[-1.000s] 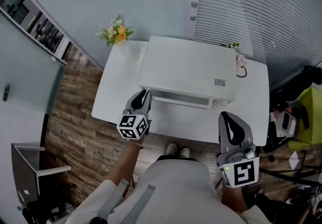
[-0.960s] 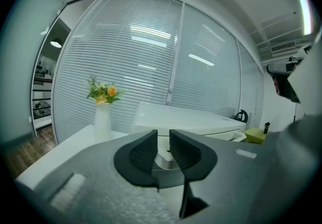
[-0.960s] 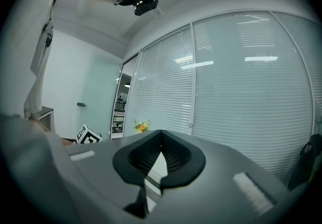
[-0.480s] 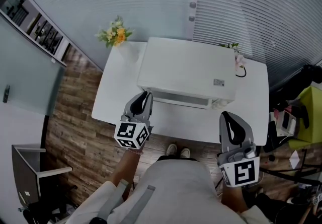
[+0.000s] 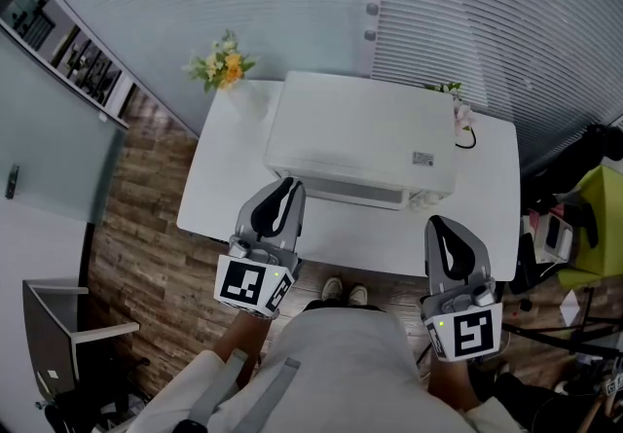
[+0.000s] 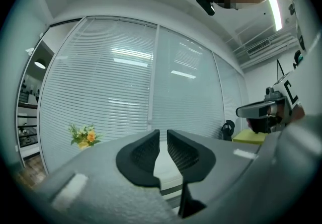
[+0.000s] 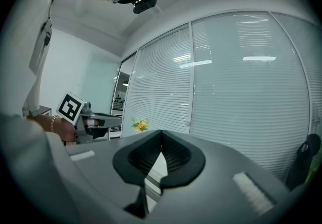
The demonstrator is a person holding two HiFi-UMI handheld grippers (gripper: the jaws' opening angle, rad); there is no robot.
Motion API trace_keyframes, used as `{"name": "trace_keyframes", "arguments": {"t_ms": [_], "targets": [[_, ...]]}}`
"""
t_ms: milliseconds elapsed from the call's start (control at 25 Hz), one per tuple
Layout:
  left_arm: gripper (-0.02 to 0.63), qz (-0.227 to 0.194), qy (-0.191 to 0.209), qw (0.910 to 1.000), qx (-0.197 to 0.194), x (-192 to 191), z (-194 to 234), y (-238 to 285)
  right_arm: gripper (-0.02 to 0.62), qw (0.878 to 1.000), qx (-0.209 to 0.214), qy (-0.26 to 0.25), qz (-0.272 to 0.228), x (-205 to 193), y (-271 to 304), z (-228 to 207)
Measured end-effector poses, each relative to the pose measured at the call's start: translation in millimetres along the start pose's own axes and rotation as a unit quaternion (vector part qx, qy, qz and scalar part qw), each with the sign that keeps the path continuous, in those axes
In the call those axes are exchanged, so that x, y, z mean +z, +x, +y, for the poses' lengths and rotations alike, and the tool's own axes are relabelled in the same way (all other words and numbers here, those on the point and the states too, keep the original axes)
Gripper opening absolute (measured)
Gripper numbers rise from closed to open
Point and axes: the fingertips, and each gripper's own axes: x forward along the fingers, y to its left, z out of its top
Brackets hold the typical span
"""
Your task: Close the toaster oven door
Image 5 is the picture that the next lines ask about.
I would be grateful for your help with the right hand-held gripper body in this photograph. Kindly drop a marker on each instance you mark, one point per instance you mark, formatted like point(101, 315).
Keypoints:
point(472, 331)

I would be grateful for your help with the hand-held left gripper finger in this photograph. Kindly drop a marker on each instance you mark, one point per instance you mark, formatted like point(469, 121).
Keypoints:
point(297, 227)
point(248, 212)

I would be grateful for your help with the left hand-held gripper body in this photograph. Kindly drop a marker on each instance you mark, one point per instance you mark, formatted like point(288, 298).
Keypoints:
point(243, 282)

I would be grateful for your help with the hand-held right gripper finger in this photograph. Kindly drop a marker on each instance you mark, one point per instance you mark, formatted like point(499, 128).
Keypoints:
point(434, 270)
point(481, 258)

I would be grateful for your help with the white oven door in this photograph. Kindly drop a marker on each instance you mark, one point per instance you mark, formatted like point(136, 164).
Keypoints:
point(355, 192)

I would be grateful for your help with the person's left forearm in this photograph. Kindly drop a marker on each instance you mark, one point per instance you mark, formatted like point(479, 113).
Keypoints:
point(243, 338)

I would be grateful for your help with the person's right forearm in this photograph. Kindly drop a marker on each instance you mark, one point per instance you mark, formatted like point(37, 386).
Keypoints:
point(450, 385)

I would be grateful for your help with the white toaster oven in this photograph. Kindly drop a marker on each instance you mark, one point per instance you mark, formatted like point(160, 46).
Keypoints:
point(360, 124)

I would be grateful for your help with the frosted glass door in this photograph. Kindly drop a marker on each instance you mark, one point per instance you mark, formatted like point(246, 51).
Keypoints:
point(48, 144)

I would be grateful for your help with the black tripod stand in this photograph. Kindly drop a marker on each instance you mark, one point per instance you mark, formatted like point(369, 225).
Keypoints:
point(540, 330)

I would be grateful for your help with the person's left white shoe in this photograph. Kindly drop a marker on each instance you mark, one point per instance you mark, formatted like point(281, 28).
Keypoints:
point(332, 288)

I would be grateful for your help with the person's white shoe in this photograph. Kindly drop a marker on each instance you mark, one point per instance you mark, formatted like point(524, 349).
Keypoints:
point(357, 295)
point(332, 288)

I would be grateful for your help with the white box device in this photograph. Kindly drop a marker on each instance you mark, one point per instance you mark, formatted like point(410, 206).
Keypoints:
point(555, 239)

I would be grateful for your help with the person's right white shoe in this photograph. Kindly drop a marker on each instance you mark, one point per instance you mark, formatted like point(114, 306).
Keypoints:
point(357, 295)

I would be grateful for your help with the person's black trousers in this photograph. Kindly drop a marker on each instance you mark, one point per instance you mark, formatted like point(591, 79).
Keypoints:
point(340, 306)

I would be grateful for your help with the white paper sheet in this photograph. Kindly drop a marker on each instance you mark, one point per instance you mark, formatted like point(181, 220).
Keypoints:
point(570, 308)

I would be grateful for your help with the white vase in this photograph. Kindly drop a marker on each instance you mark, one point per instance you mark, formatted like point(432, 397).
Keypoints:
point(248, 97)

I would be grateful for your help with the lime green chair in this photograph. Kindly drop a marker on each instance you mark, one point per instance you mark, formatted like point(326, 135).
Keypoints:
point(603, 222)

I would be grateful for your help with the person's white shirt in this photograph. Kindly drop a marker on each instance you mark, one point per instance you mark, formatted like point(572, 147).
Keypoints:
point(340, 372)

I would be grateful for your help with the black office chair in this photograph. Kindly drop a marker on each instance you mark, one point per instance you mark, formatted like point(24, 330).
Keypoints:
point(579, 163)
point(83, 409)

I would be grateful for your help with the yellow flower bouquet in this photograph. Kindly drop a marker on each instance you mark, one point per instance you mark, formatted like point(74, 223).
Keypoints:
point(226, 68)

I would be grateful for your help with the grey blind knob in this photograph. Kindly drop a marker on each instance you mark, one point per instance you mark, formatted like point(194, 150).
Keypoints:
point(372, 9)
point(370, 35)

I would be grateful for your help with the white side table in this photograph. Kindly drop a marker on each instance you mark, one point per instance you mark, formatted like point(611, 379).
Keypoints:
point(46, 338)

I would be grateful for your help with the black railing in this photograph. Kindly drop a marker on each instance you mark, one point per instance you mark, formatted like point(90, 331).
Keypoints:
point(92, 73)

